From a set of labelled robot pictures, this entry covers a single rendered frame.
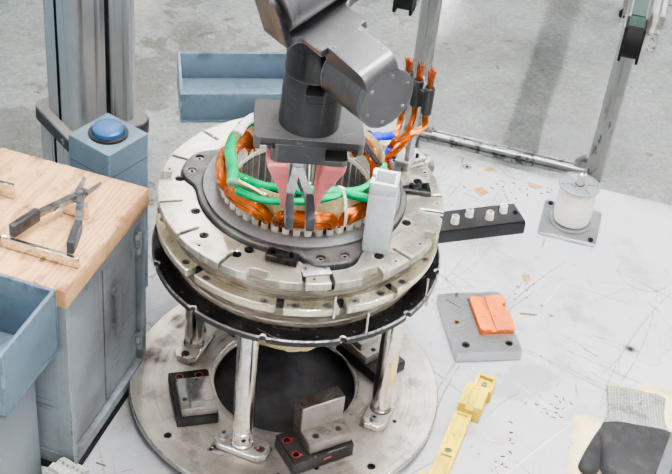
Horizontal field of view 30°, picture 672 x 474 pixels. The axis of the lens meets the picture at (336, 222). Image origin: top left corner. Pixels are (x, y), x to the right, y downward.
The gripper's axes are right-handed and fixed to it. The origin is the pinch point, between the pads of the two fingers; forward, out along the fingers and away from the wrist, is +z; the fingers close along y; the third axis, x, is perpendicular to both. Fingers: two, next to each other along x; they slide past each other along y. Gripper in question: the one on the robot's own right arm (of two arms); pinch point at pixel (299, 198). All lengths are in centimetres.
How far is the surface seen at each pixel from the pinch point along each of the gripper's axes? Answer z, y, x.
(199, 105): 15.5, -10.5, 39.0
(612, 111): 85, 89, 157
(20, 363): 17.5, -26.1, -7.1
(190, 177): 9.9, -10.8, 15.7
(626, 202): 40, 58, 59
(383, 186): 1.1, 8.8, 4.5
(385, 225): 5.9, 9.7, 4.3
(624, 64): 72, 89, 157
